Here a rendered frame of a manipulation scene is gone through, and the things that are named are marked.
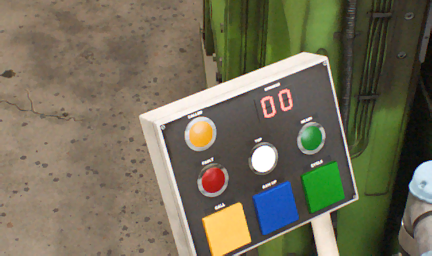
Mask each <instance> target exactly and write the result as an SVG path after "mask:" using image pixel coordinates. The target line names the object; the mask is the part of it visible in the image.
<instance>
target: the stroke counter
mask: <svg viewBox="0 0 432 256"><path fill-rule="evenodd" d="M286 91H287V89H286V90H283V91H280V94H279V98H280V102H281V101H282V103H281V108H282V109H284V111H286V110H287V109H289V108H291V106H292V101H291V99H289V98H290V92H289V90H288V91H287V92H288V98H287V99H283V100H282V98H281V94H282V93H284V92H286ZM266 99H270V100H271V105H269V106H266V107H265V105H264V102H263V101H264V100H266ZM287 100H289V101H290V106H289V107H287V108H284V106H283V102H286V101H287ZM261 102H262V105H263V108H265V109H266V108H270V107H272V109H273V113H275V109H274V105H273V99H272V97H270V96H269V97H265V98H264V99H263V100H262V101H261ZM272 105H273V106H272ZM265 109H264V110H263V111H264V114H265V117H266V116H267V117H270V116H273V115H274V114H273V113H272V114H270V115H267V114H266V111H265Z"/></svg>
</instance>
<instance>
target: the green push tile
mask: <svg viewBox="0 0 432 256"><path fill-rule="evenodd" d="M300 179H301V180H302V185H303V189H304V195H305V198H306V204H307V207H308V210H309V213H314V212H316V211H318V210H320V209H322V208H324V207H327V206H330V205H332V204H334V203H335V202H337V201H340V200H342V199H345V196H344V189H343V185H342V183H341V179H340V173H339V170H338V163H337V162H336V161H335V160H333V161H332V162H329V163H327V164H325V165H322V166H320V167H317V168H315V169H313V170H311V171H309V172H307V173H304V174H302V175H300Z"/></svg>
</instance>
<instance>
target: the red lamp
mask: <svg viewBox="0 0 432 256"><path fill-rule="evenodd" d="M224 182H225V175H224V173H223V172H222V171H221V169H219V168H210V169H208V170H207V171H206V172H205V173H204V174H203V176H202V187H203V189H204V190H205V191H206V192H208V193H217V192H218V191H220V190H221V189H222V188H223V185H224Z"/></svg>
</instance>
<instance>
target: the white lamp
mask: <svg viewBox="0 0 432 256"><path fill-rule="evenodd" d="M274 160H275V155H274V152H273V150H272V149H271V148H269V147H261V148H258V149H257V150H256V151H255V152H254V155H253V158H252V163H253V166H254V167H255V168H256V169H257V171H259V172H265V171H267V170H268V169H270V168H271V167H272V165H273V163H274Z"/></svg>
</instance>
